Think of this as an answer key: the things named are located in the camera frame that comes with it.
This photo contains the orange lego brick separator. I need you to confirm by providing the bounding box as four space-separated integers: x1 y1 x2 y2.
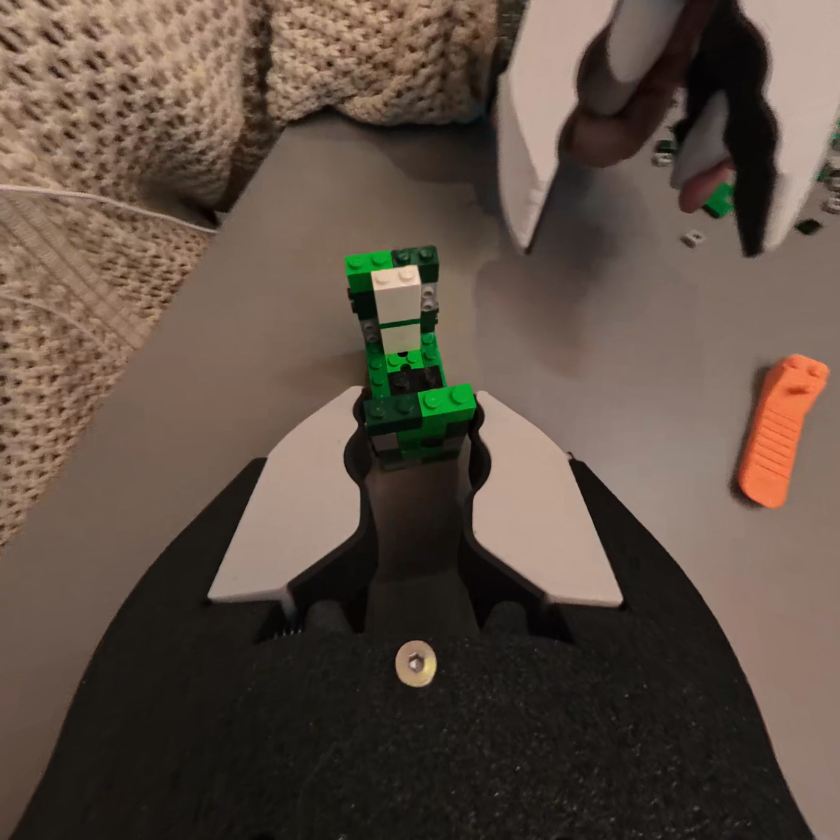
738 353 832 510

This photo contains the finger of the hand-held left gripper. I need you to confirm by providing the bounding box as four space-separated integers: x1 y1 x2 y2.
492 0 618 257
686 0 840 259

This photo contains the person's knit sweater torso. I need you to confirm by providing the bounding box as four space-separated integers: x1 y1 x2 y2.
0 0 277 547

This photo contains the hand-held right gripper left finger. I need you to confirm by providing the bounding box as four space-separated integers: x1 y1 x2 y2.
207 386 380 634

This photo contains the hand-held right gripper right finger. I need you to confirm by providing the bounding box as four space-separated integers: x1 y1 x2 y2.
458 390 624 634

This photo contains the thin white cord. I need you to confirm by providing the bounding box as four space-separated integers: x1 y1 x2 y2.
0 184 219 232

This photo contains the person's left hand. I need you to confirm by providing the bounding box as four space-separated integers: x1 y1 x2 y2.
561 0 737 215

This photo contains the green lego creeper model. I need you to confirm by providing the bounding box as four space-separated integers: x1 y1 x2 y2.
343 244 478 472

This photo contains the person's left forearm knit sleeve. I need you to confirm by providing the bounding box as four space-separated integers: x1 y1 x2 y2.
266 0 526 127

